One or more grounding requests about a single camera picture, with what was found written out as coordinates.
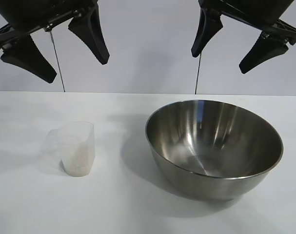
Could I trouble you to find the clear plastic measuring cup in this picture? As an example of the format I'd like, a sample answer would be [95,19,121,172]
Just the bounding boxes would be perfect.
[45,121,95,178]

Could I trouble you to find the stainless steel mixing bowl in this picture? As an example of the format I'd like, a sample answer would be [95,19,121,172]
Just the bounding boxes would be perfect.
[144,98,284,202]

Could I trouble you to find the white rice grains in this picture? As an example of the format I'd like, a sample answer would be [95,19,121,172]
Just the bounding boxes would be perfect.
[62,143,94,177]

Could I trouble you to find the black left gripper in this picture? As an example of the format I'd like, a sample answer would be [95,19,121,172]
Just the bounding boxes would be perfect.
[0,0,111,84]

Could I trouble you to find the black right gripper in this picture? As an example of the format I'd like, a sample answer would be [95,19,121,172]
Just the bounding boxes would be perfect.
[191,0,296,75]

